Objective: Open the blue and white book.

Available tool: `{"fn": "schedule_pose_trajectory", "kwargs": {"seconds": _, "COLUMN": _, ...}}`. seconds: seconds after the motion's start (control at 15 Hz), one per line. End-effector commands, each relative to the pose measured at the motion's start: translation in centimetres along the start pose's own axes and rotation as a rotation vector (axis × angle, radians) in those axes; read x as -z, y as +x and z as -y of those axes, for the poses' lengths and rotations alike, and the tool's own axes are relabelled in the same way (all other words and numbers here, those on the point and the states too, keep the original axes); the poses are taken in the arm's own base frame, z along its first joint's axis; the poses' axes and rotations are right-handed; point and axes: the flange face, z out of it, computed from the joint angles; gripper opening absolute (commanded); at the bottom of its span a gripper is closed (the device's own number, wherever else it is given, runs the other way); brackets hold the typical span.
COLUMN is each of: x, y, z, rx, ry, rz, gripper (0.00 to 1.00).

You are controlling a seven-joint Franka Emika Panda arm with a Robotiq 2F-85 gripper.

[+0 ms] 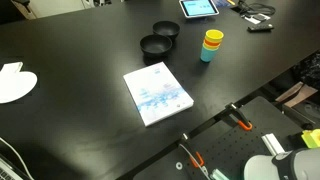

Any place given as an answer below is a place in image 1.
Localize blue and white book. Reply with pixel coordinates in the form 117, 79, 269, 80
123, 62, 194, 127

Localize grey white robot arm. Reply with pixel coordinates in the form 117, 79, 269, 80
243, 148, 320, 180

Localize black bowl front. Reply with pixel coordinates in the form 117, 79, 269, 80
140, 34, 172, 57

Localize black bowl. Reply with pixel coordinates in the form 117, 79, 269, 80
140, 34, 172, 57
153, 21, 180, 40

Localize teal cup stack bottom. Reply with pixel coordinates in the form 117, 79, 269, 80
200, 45, 217, 62

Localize black bowl rear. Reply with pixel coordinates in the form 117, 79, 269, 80
153, 21, 180, 40

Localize orange middle cup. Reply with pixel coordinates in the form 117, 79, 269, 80
204, 39, 221, 47

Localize yellow top cup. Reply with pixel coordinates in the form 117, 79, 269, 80
205, 29, 224, 42

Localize right black orange clamp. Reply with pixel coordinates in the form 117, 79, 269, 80
225, 103, 252, 131

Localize black orange clamp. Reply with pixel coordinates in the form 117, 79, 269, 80
225, 103, 252, 131
179, 133, 210, 180

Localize left black orange clamp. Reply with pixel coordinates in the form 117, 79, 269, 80
179, 133, 210, 180

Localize white tablet on stand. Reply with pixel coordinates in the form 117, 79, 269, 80
179, 0, 219, 19

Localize black perforated board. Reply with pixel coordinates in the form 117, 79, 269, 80
134, 97, 301, 180

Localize black remote control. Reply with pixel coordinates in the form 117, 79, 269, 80
247, 24, 274, 33

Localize small black white devices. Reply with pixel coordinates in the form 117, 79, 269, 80
244, 13, 270, 24

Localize white paper cutout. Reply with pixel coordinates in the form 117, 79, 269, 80
0, 62, 38, 104

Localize yellow green block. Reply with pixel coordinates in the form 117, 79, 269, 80
301, 129, 320, 148

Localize silver laptop corner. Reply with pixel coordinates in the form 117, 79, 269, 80
0, 156, 31, 180

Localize silver metal bracket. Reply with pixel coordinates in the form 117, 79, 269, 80
261, 133, 285, 156

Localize black coiled cable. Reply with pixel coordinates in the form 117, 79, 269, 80
237, 0, 277, 17

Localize white cable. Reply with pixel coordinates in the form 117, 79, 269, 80
0, 137, 35, 180

